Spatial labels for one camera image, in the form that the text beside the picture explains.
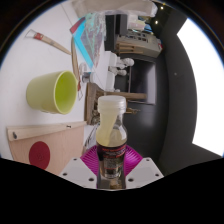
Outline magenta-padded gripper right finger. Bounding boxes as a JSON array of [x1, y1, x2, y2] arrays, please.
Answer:
[[123, 145, 165, 190]]

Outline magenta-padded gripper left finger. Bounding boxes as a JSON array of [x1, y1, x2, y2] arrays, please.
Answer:
[[59, 146, 102, 190]]

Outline clear bottle with white cap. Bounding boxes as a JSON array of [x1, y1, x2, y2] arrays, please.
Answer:
[[95, 95, 128, 180]]

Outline light wooden drawing board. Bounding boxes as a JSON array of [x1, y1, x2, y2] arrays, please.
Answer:
[[6, 120, 88, 177]]

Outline flat round red coaster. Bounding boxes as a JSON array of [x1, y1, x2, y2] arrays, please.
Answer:
[[28, 140, 52, 170]]

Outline yellow-green cup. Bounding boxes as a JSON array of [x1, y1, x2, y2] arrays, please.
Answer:
[[25, 70, 79, 115]]

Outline small dark paint jar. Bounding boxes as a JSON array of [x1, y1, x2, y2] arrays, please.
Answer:
[[79, 71, 92, 84]]

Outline large white ceiling light panel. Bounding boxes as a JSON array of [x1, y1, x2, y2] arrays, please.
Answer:
[[175, 17, 224, 158]]

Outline white plaster bust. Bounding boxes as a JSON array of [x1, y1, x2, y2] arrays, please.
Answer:
[[114, 57, 135, 68], [108, 65, 128, 77]]

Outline beige shelf unit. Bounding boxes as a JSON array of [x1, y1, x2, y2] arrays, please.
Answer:
[[114, 19, 163, 59]]

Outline wooden paintbrush with red band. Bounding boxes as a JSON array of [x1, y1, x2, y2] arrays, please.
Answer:
[[24, 28, 72, 56]]

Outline colourful painted book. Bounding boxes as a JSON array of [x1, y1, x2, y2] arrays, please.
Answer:
[[69, 12, 107, 71]]

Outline black printer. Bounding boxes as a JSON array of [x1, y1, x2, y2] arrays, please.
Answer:
[[104, 13, 129, 53]]

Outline white plastic bag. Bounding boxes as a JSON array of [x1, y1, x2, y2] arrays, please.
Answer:
[[71, 0, 158, 18]]

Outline black wall screen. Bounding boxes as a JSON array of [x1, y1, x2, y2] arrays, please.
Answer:
[[128, 59, 157, 106]]

